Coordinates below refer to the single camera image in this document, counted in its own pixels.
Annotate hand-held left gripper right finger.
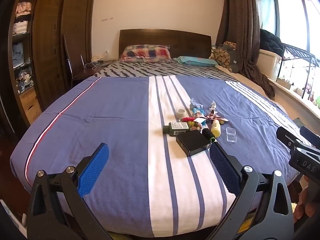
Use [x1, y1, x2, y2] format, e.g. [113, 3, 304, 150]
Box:
[207, 142, 294, 240]

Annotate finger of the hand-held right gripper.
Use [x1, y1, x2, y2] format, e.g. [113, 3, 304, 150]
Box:
[276, 126, 304, 153]
[299, 125, 320, 144]

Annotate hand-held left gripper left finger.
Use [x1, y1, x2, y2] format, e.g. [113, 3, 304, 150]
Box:
[26, 143, 110, 240]

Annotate blue snack packet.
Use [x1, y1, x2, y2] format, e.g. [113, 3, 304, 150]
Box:
[191, 104, 207, 121]

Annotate person's right hand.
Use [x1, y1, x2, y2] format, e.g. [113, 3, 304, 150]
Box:
[293, 175, 317, 227]

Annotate clear plastic case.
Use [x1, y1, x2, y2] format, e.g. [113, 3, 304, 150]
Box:
[226, 127, 238, 143]

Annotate small black bottle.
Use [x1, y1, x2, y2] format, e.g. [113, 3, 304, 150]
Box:
[201, 128, 216, 142]

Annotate black box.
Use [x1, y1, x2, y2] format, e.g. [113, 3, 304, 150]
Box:
[175, 129, 216, 158]

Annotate yellow bottle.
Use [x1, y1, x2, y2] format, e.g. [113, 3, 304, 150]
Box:
[211, 119, 222, 138]

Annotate pink ribbon wrapper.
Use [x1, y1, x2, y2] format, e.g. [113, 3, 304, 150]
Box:
[194, 111, 229, 125]

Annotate blue white striped blanket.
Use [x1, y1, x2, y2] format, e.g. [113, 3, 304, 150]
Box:
[10, 76, 304, 237]

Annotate red and yellow pompoms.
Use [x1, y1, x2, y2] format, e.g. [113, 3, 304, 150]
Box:
[181, 116, 198, 128]

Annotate dark green bottle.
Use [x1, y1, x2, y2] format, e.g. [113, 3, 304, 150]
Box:
[162, 121, 192, 137]

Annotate white storage box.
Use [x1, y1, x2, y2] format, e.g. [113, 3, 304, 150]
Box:
[257, 48, 283, 82]

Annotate black metal rack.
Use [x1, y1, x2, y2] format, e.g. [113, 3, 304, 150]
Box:
[276, 42, 320, 101]

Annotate dark nightstand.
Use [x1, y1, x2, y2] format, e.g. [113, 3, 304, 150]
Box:
[72, 59, 113, 82]

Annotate black jacket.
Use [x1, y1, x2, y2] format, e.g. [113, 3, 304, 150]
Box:
[259, 28, 285, 57]

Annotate patterned plush cushion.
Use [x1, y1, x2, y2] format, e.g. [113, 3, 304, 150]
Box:
[211, 41, 238, 72]

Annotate teal pillow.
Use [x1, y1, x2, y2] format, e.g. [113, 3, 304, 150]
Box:
[173, 56, 218, 67]

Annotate zigzag patterned sheet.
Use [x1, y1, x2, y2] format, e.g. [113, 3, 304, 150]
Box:
[93, 61, 241, 82]

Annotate brown curtain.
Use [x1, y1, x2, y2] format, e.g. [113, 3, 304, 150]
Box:
[216, 0, 276, 100]

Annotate window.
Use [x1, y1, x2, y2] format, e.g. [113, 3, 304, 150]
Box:
[259, 0, 320, 53]

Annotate plaid pillow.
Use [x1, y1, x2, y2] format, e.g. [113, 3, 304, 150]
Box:
[120, 45, 173, 63]

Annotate dark wooden wardrobe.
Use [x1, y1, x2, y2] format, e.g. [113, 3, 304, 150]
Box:
[30, 0, 97, 111]

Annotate dark wooden headboard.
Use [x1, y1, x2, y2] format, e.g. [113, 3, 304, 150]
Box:
[118, 29, 212, 61]

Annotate open shelf with clothes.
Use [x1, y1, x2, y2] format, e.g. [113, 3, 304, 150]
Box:
[7, 0, 42, 128]

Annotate white charger cable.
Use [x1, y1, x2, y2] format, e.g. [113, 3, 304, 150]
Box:
[84, 59, 106, 70]

